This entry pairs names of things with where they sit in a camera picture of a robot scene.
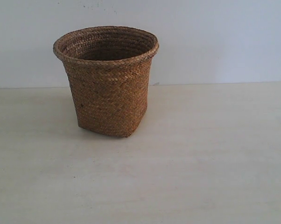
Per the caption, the brown woven wicker basket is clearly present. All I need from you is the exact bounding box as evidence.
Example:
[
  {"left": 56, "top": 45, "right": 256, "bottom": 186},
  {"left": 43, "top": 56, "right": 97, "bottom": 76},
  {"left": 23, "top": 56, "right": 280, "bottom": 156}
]
[{"left": 53, "top": 26, "right": 159, "bottom": 137}]

